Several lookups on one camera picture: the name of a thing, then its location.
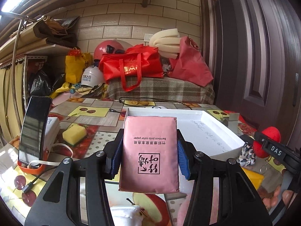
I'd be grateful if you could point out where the black smartphone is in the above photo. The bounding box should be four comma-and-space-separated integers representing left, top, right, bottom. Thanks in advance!
18, 96, 52, 158

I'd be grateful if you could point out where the dark red cloth bag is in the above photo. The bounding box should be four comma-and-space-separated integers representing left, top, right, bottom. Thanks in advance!
167, 36, 213, 87

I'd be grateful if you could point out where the white charging cable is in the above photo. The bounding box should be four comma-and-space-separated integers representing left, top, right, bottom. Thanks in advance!
27, 142, 74, 170

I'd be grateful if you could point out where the operator's right hand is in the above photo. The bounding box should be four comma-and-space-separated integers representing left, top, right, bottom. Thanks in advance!
257, 185, 296, 211

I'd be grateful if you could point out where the red plush ball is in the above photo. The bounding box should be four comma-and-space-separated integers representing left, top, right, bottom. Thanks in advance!
252, 127, 281, 158

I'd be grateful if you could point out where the pink tissue paper pack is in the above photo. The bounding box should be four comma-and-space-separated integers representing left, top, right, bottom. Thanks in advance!
119, 116, 179, 193

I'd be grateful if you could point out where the dark brown door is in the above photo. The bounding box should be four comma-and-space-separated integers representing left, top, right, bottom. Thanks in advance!
200, 0, 300, 150

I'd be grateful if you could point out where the black plastic bag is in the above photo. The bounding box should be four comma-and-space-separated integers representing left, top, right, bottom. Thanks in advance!
28, 70, 65, 96

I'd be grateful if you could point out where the orange phone stand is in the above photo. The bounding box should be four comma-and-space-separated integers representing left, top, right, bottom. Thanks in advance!
17, 148, 50, 175

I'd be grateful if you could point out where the white shallow cardboard tray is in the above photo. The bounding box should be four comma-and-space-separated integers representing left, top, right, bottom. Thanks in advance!
125, 106, 244, 161

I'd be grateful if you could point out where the black white patterned scarf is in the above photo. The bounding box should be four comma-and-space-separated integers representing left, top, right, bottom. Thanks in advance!
237, 142, 256, 167

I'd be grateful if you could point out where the pink helmet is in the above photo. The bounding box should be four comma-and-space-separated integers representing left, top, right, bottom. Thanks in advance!
94, 40, 125, 60

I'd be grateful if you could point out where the yellow sponge block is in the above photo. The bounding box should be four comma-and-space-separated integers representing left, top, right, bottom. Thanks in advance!
62, 125, 87, 146

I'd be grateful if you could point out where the yellow gift bag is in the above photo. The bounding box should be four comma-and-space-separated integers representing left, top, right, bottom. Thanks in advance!
65, 47, 92, 84

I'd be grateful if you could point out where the yellow sponge near right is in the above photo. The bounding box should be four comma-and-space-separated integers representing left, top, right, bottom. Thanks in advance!
242, 168, 264, 190

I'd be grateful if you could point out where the white power bank box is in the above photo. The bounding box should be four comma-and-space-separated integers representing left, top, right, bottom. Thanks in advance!
43, 117, 60, 151

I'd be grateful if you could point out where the red tote bag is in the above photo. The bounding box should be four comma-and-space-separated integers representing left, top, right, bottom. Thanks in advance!
98, 44, 164, 92

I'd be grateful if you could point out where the cream foam roll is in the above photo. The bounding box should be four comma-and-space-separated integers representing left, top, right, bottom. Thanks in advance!
149, 28, 181, 59

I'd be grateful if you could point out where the white hard hat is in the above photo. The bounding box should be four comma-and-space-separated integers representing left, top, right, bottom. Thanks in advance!
81, 66, 105, 87

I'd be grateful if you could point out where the plaid covered furniture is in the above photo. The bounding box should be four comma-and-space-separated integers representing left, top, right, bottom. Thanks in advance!
105, 77, 215, 105

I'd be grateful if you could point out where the white cloth glove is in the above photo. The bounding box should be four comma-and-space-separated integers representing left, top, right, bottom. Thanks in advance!
110, 206, 143, 226

